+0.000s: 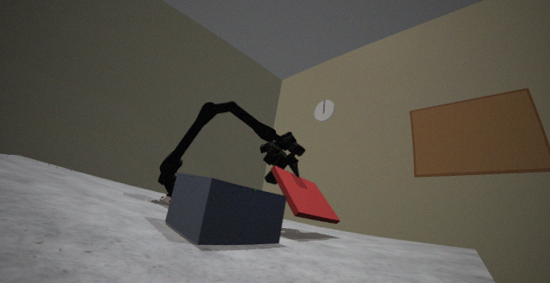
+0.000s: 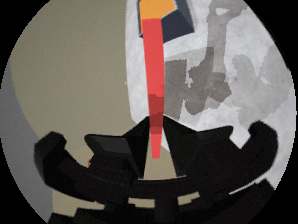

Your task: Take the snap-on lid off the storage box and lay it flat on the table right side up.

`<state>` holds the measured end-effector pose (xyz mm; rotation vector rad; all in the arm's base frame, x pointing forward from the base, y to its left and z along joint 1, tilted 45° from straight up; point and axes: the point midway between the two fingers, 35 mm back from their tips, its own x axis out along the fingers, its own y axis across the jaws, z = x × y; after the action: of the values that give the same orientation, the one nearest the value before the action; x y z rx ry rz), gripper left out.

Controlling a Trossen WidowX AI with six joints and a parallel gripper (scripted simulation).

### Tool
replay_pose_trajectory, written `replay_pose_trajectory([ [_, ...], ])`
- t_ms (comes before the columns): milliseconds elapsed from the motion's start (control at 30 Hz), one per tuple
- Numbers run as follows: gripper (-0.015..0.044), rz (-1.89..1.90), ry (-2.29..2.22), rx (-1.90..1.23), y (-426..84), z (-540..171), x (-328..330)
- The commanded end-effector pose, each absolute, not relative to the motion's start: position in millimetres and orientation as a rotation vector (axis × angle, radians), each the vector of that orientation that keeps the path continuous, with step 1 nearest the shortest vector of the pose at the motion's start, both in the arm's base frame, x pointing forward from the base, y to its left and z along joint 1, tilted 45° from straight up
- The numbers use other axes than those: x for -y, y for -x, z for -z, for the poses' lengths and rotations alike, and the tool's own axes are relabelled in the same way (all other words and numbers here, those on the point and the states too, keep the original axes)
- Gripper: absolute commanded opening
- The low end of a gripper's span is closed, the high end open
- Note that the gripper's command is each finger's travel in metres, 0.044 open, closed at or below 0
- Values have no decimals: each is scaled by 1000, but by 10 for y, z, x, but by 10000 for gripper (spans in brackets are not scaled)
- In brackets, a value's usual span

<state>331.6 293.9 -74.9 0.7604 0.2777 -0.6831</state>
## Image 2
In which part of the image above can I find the red square lid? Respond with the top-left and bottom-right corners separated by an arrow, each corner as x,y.
142,18 -> 165,159

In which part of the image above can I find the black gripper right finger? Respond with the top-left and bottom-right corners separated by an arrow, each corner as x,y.
162,116 -> 234,177

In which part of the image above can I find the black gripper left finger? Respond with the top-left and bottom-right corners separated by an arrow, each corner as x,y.
84,116 -> 150,180

